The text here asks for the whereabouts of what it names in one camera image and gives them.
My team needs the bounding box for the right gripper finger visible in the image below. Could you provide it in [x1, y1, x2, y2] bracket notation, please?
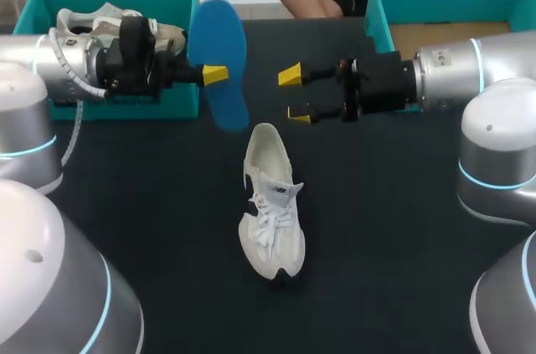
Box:
[286, 103, 345, 125]
[277, 61, 343, 89]

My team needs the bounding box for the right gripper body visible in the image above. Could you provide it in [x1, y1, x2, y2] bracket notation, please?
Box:
[338, 50, 420, 123]

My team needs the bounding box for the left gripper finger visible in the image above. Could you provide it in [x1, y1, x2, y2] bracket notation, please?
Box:
[175, 63, 230, 88]

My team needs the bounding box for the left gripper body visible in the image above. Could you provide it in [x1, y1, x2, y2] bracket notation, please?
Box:
[98, 16, 186, 99]

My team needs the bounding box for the blue and black insole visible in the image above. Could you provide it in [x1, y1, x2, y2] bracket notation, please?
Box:
[187, 0, 250, 133]

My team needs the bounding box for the white sneaker shoe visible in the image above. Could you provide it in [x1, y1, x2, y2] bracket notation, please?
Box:
[237, 122, 307, 282]

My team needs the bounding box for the white and beige sneaker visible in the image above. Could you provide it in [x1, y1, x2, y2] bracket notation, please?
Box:
[55, 2, 188, 56]

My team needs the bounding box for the white cable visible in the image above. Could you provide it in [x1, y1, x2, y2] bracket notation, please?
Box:
[47, 27, 111, 166]

